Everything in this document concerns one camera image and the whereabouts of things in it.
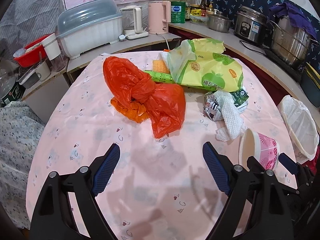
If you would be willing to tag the red plastic basin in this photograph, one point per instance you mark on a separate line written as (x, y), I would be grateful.
(34, 53)

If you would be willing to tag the black induction cooktop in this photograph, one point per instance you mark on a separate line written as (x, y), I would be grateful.
(295, 70)

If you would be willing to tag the yellow label jar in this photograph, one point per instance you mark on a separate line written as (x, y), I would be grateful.
(195, 10)

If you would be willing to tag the orange waffle sponge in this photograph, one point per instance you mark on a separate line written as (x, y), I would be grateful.
(160, 67)

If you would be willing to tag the white glass electric kettle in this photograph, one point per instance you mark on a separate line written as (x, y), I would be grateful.
(132, 22)

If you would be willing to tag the yellow green snack bag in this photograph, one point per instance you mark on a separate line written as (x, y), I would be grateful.
(201, 63)

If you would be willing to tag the green tin can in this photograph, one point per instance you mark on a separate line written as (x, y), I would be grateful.
(177, 12)

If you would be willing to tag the dark sauce bottle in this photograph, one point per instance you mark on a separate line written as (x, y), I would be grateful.
(203, 8)

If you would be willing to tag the white dish box grey lid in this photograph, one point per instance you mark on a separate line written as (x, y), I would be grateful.
(89, 26)

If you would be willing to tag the small steel pot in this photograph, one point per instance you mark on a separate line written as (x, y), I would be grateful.
(218, 22)

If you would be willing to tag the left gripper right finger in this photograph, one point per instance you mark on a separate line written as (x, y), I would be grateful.
(256, 207)

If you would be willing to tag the large steel steamer pot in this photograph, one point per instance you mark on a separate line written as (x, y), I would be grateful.
(290, 43)

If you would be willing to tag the white paper towel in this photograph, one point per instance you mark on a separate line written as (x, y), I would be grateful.
(234, 124)

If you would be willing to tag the trash bin with white liner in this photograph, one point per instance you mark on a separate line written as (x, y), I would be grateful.
(301, 128)

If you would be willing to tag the silver rice cooker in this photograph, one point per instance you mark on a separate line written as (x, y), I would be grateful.
(250, 25)

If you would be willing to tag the green foil pouch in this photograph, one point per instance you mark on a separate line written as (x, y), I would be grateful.
(211, 107)

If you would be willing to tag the purple cloth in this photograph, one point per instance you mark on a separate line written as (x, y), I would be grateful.
(296, 17)

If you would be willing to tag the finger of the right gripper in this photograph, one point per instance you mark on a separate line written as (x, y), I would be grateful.
(287, 162)
(254, 165)

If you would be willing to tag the pink electric kettle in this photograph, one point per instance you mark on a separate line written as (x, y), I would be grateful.
(159, 17)

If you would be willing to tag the stacked teal yellow basins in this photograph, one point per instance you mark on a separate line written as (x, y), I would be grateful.
(310, 84)

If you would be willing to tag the orange plastic bag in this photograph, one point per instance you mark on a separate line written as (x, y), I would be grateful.
(138, 97)

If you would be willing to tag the pink patterned tablecloth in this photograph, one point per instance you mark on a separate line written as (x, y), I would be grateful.
(161, 188)

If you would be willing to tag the pink paper cup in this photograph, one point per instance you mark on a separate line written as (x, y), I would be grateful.
(265, 150)

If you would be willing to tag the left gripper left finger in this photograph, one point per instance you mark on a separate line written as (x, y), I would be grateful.
(53, 216)

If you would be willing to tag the green wasabi box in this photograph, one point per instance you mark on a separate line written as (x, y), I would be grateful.
(160, 77)

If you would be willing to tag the white blender cup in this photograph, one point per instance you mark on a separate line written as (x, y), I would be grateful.
(53, 52)

